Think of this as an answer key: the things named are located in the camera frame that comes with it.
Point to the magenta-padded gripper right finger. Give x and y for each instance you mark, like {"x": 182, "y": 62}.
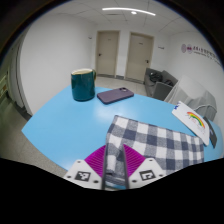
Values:
{"x": 145, "y": 171}

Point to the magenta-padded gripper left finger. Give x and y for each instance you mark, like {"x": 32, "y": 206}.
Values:
{"x": 87, "y": 170}

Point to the grey white checked towel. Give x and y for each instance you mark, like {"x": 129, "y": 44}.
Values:
{"x": 156, "y": 143}

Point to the white rainbow print mouse pad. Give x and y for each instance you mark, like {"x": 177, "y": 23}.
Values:
{"x": 191, "y": 121}

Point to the purple smartphone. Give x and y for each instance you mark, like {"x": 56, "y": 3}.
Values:
{"x": 115, "y": 95}

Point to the teal ceramic mug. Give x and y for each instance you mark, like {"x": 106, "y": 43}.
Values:
{"x": 82, "y": 87}

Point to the grey cloth covered equipment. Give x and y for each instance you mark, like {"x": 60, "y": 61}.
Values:
{"x": 191, "y": 95}

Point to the black bag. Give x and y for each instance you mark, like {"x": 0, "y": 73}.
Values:
{"x": 155, "y": 77}

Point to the beige door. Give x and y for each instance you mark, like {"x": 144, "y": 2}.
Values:
{"x": 139, "y": 56}
{"x": 107, "y": 53}

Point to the small round ceiling light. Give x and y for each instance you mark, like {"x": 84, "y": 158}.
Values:
{"x": 133, "y": 12}

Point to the long ceiling light strip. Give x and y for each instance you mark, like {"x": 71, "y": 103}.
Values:
{"x": 128, "y": 10}

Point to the red wall sign lettering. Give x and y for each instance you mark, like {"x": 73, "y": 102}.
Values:
{"x": 200, "y": 52}

